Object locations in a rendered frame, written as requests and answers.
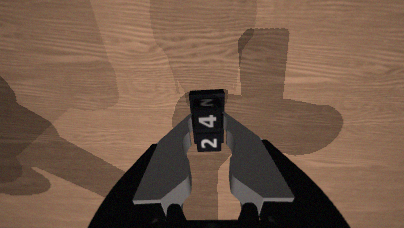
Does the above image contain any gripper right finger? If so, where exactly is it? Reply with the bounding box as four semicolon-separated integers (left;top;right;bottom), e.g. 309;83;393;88
221;112;350;228

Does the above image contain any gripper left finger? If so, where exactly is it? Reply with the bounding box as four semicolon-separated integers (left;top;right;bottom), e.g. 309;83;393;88
87;113;194;228

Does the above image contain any black cube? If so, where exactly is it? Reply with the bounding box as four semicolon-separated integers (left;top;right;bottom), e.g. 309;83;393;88
196;132;222;152
192;98;222;133

